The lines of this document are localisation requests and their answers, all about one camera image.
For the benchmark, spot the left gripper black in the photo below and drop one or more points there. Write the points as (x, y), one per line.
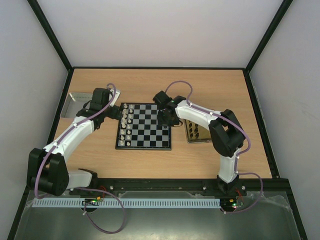
(116, 113)

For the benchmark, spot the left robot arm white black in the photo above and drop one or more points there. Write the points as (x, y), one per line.
(47, 172)

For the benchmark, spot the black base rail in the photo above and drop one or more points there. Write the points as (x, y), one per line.
(206, 187)

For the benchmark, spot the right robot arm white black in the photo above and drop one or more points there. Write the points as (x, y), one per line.
(227, 135)

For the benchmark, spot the black silver chess board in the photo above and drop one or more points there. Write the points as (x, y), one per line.
(139, 120)

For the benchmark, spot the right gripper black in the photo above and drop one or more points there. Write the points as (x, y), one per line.
(164, 119)

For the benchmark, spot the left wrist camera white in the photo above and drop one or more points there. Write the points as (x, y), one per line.
(113, 96)

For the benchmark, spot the silver tin lid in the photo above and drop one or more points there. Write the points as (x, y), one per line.
(74, 102)

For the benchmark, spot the gold tin box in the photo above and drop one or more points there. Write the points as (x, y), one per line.
(196, 134)

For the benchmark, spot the white slotted cable duct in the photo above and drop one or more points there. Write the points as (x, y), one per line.
(130, 203)

